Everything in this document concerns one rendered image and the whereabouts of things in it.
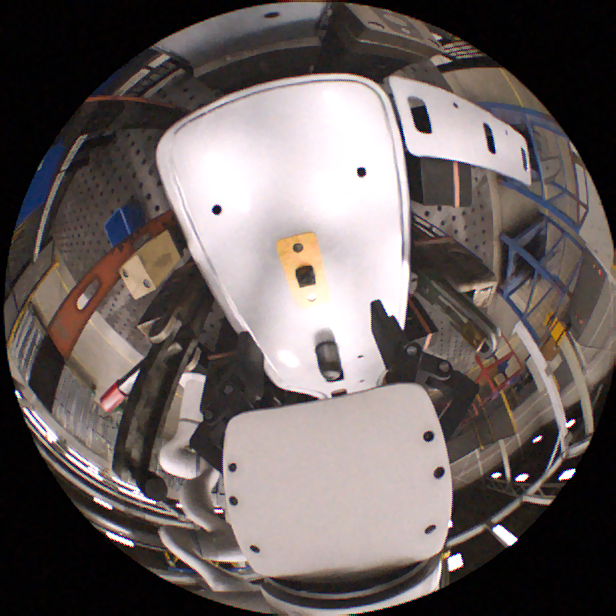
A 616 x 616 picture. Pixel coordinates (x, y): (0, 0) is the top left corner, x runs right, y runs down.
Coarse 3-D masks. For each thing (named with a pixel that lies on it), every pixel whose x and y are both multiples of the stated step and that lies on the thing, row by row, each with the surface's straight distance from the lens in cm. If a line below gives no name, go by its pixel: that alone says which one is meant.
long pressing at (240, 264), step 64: (192, 128) 21; (256, 128) 18; (320, 128) 18; (384, 128) 20; (192, 192) 20; (256, 192) 18; (320, 192) 18; (384, 192) 20; (192, 256) 22; (256, 256) 20; (384, 256) 22; (256, 320) 25; (320, 320) 25; (320, 384) 38
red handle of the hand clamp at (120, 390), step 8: (176, 336) 22; (176, 344) 21; (168, 352) 21; (176, 352) 21; (168, 360) 22; (136, 368) 23; (128, 376) 24; (136, 376) 24; (120, 384) 25; (128, 384) 25; (112, 392) 26; (120, 392) 25; (128, 392) 26; (104, 400) 28; (112, 400) 27; (120, 400) 26; (104, 408) 29; (112, 408) 28
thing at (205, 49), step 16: (224, 16) 19; (240, 16) 19; (256, 16) 20; (288, 16) 21; (304, 16) 21; (320, 16) 21; (176, 32) 19; (192, 32) 20; (208, 32) 20; (224, 32) 21; (240, 32) 21; (256, 32) 22; (272, 32) 22; (288, 32) 23; (304, 32) 23; (160, 48) 20; (176, 48) 21; (192, 48) 21; (208, 48) 22; (224, 48) 23; (240, 48) 24; (192, 64) 24
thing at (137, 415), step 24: (168, 336) 20; (144, 360) 21; (144, 384) 18; (168, 384) 21; (144, 408) 20; (168, 408) 20; (120, 432) 19; (144, 432) 20; (120, 456) 19; (144, 456) 20; (144, 480) 17
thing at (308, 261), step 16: (288, 240) 19; (304, 240) 19; (288, 256) 19; (304, 256) 19; (320, 256) 20; (288, 272) 20; (304, 272) 19; (320, 272) 20; (304, 288) 21; (320, 288) 22; (304, 304) 23; (320, 304) 23
